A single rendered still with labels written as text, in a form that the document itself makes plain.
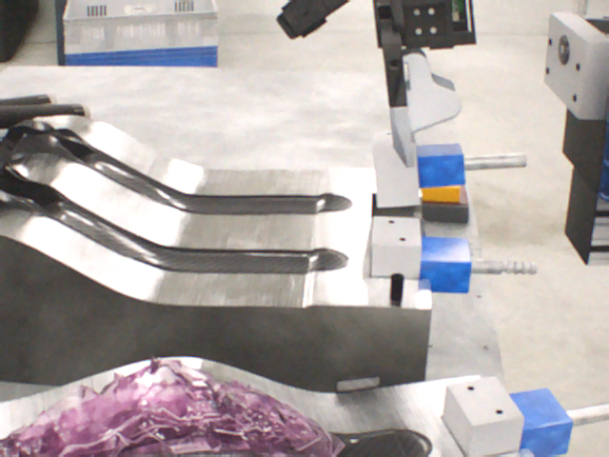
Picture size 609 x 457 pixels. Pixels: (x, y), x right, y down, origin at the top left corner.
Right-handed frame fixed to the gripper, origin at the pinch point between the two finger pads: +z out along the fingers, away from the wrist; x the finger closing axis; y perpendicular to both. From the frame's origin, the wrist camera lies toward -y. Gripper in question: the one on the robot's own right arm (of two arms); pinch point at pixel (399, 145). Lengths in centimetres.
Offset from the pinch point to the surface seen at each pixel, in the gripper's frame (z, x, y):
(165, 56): 23, 300, -86
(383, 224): 3.9, -9.7, -1.8
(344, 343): 10.4, -16.8, -5.1
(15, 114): -1, 33, -46
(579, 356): 83, 132, 38
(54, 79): -2, 64, -51
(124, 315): 6.9, -17.2, -21.0
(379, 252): 5.0, -13.1, -2.1
